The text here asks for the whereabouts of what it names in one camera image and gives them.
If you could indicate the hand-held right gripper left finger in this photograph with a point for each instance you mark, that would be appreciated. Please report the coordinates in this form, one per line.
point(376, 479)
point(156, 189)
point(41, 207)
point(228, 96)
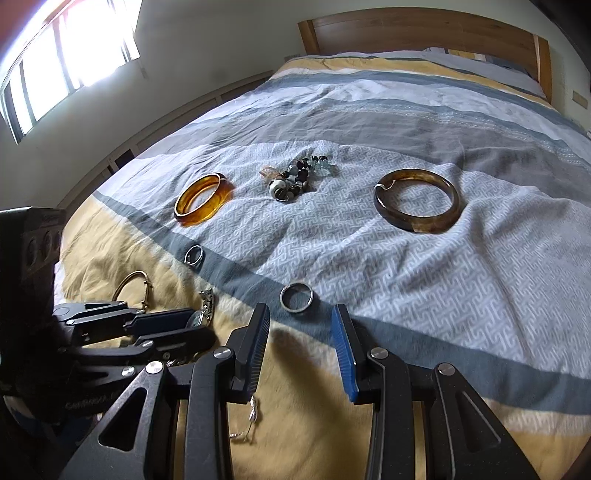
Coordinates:
point(259, 344)

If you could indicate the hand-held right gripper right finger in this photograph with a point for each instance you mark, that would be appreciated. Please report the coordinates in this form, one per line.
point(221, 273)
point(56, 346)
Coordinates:
point(344, 355)

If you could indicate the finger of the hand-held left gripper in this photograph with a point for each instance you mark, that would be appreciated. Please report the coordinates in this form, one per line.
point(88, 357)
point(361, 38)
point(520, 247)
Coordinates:
point(184, 344)
point(166, 319)

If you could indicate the amber translucent bangle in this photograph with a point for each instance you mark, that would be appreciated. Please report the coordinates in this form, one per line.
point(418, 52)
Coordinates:
point(203, 199)

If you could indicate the striped grey yellow duvet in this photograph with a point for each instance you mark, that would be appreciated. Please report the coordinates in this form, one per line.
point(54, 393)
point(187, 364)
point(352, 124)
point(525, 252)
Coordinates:
point(369, 277)

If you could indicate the dark brown round bangle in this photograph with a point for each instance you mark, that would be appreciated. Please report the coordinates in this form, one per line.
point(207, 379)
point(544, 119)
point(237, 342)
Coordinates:
point(383, 207)

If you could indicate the bright window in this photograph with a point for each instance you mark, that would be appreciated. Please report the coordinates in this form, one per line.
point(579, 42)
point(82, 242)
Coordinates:
point(55, 55)

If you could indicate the grey pillow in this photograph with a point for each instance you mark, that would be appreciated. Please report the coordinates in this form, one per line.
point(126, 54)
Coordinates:
point(498, 69)

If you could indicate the wooden headboard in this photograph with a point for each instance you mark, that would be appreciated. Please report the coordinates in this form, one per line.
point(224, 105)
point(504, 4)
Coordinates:
point(415, 27)

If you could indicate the wooden bed side frame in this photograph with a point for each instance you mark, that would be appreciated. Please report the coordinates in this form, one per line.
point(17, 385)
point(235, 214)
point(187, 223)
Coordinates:
point(138, 143)

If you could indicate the beige wall plate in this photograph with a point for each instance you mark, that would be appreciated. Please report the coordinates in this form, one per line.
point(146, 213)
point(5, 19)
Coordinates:
point(580, 98)

